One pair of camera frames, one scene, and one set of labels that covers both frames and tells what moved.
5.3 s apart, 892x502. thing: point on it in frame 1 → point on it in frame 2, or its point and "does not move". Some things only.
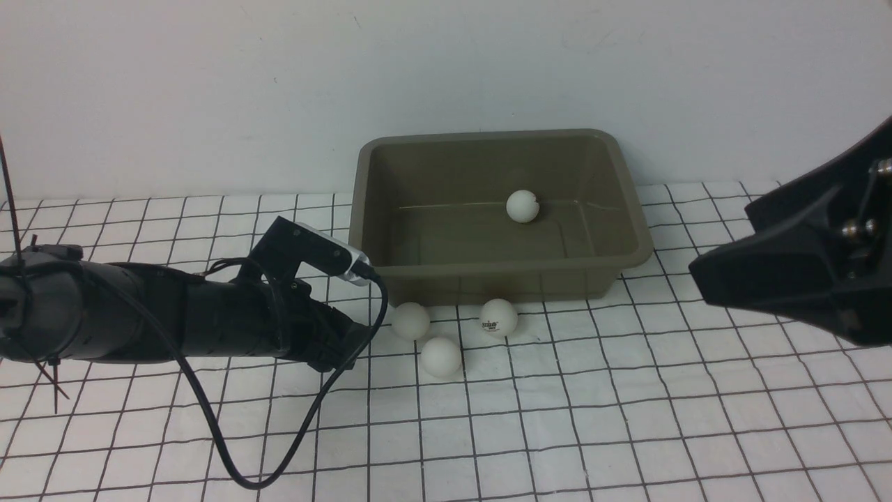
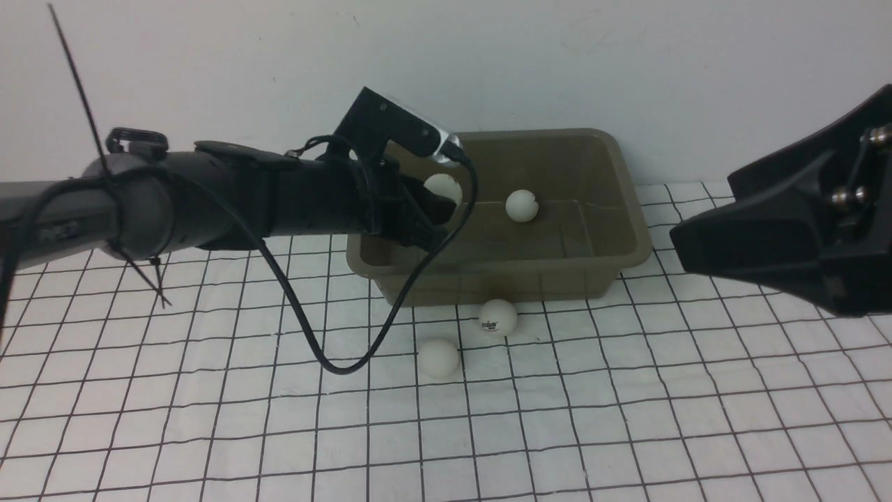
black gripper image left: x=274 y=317 → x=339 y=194
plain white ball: x=440 y=357 does not move
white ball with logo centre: x=498 y=318 does not move
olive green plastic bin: x=429 y=210 does not move
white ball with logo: x=521 y=206 does not move
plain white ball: x=410 y=321 → x=445 y=185
